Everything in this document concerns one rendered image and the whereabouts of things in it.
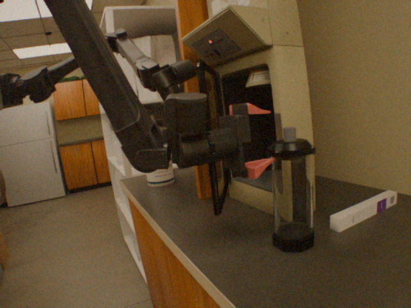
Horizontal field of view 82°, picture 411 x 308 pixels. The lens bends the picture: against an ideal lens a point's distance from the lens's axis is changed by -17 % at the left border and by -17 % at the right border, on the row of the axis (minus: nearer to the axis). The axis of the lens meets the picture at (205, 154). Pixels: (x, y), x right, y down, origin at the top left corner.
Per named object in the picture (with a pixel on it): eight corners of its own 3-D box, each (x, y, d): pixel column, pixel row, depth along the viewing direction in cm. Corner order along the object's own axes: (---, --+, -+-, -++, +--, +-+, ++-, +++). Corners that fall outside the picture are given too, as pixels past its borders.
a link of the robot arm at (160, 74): (146, 79, 78) (151, 71, 72) (166, 70, 80) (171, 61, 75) (158, 99, 78) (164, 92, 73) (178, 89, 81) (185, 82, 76)
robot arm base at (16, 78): (20, 104, 96) (17, 75, 94) (36, 101, 95) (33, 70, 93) (6, 105, 87) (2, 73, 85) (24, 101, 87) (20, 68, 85)
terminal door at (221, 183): (228, 184, 100) (215, 70, 94) (218, 218, 71) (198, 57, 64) (226, 185, 101) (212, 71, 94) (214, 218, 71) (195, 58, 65)
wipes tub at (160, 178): (169, 178, 143) (165, 149, 140) (178, 183, 131) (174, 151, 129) (145, 183, 137) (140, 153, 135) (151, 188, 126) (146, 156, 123)
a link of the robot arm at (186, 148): (167, 162, 52) (178, 175, 47) (166, 126, 49) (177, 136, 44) (201, 155, 55) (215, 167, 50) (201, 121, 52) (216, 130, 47)
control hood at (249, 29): (214, 66, 95) (210, 38, 94) (273, 44, 66) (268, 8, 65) (183, 67, 90) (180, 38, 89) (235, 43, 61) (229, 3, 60)
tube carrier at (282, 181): (297, 224, 69) (293, 142, 66) (325, 237, 59) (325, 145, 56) (262, 237, 65) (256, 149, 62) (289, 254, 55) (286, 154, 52)
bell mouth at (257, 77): (276, 86, 96) (274, 71, 95) (313, 81, 80) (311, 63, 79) (234, 89, 89) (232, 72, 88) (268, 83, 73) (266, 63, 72)
